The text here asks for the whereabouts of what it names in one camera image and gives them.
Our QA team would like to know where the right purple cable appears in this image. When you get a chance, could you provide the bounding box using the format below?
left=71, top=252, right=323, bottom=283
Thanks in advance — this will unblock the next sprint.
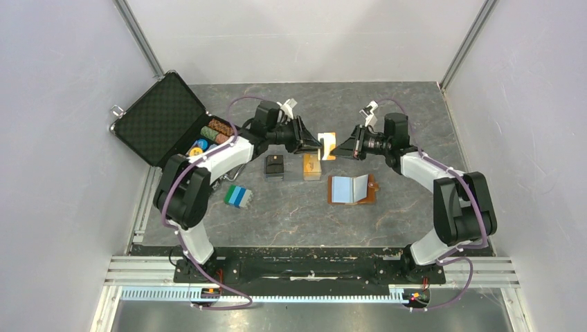
left=373, top=98, right=489, bottom=313

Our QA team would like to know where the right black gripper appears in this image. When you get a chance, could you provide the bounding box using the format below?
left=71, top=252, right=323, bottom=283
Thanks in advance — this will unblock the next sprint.
left=331, top=124, right=392, bottom=160

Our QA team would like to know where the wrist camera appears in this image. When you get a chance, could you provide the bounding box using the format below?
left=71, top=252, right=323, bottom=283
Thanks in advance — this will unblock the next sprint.
left=278, top=98, right=297, bottom=120
left=359, top=100, right=379, bottom=129

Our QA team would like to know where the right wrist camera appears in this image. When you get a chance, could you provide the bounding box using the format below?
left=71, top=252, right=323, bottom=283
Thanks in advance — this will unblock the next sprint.
left=359, top=100, right=379, bottom=129

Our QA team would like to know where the clear box with dark cards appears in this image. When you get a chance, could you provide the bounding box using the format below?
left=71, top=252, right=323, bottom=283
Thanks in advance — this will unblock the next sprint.
left=264, top=154, right=285, bottom=181

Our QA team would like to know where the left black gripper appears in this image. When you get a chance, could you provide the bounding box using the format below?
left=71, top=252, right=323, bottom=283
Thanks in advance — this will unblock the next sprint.
left=267, top=116, right=323, bottom=156

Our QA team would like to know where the white slotted cable duct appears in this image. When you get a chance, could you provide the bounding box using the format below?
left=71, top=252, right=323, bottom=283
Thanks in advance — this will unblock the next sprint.
left=120, top=286, right=420, bottom=304

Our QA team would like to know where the black aluminium poker chip case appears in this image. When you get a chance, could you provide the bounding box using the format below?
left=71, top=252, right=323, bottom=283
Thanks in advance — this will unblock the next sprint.
left=110, top=71, right=255, bottom=182

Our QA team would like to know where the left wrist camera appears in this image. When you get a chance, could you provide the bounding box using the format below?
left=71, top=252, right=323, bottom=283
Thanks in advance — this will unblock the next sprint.
left=278, top=98, right=297, bottom=120

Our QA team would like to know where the purple cable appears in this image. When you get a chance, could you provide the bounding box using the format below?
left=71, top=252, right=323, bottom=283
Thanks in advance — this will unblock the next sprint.
left=160, top=96, right=271, bottom=311
left=373, top=98, right=489, bottom=313

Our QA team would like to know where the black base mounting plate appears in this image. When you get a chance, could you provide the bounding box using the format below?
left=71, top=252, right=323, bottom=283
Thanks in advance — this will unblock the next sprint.
left=173, top=246, right=446, bottom=286

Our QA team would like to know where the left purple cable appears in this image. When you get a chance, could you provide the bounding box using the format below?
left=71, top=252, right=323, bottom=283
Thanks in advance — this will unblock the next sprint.
left=160, top=96, right=271, bottom=311

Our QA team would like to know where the brown leather card holder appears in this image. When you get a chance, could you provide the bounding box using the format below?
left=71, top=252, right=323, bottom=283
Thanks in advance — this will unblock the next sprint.
left=327, top=174, right=379, bottom=205

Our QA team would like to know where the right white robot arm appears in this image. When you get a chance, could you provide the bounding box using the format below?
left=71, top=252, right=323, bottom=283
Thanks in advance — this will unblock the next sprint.
left=332, top=113, right=497, bottom=282

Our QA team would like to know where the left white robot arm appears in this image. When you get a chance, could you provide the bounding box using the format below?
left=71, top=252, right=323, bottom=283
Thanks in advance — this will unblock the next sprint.
left=153, top=99, right=323, bottom=282

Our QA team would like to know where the orange credit card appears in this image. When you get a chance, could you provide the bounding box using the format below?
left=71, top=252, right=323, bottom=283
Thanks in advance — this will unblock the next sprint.
left=318, top=132, right=336, bottom=160

